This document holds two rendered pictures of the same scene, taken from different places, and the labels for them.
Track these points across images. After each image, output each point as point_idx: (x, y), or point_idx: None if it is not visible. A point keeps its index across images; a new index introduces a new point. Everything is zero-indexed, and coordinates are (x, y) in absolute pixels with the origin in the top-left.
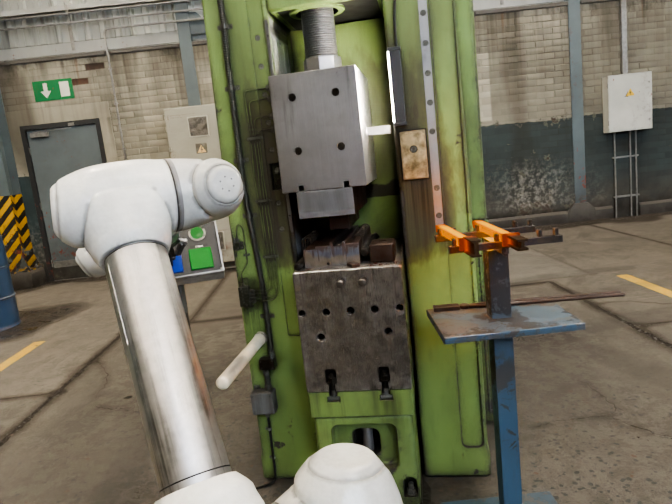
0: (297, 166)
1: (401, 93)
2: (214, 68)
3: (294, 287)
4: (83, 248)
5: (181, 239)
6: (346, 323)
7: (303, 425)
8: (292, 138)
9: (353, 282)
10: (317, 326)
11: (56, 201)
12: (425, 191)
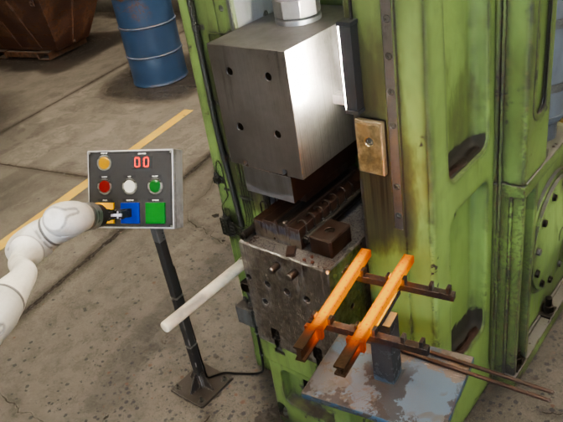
0: (240, 141)
1: (352, 79)
2: (180, 2)
3: (240, 253)
4: (7, 247)
5: (116, 214)
6: (284, 300)
7: None
8: (234, 112)
9: (287, 270)
10: (261, 291)
11: None
12: (384, 187)
